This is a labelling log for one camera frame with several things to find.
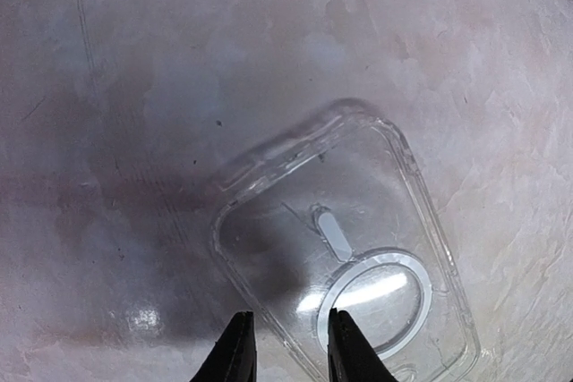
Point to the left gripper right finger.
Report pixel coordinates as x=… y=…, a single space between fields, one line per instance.
x=351 y=358

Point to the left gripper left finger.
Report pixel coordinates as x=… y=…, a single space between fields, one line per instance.
x=233 y=357

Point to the clear camera-cutout phone case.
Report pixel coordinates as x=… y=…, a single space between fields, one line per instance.
x=334 y=214

